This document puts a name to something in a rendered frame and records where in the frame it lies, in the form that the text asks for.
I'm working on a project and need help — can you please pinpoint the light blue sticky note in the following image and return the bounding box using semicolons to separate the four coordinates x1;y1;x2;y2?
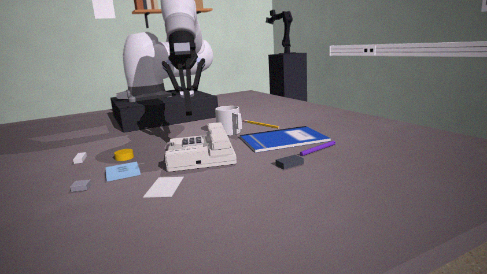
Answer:
106;162;141;182

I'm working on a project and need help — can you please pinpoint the white rectangular sheet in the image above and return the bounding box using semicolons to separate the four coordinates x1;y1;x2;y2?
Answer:
143;177;184;198

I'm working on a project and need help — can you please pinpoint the blue notebook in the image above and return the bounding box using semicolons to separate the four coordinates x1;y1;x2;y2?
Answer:
240;126;331;153

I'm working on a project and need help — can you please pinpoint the white telephone handset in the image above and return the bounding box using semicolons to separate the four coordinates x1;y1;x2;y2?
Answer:
208;123;230;150

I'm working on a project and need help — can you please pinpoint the purple cylinder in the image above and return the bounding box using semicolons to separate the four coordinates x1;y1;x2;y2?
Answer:
300;141;335;156

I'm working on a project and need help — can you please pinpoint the yellow short cylinder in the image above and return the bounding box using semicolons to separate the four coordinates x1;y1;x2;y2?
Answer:
114;149;134;161

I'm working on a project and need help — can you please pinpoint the white mug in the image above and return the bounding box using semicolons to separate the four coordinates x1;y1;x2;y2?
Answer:
215;106;242;136

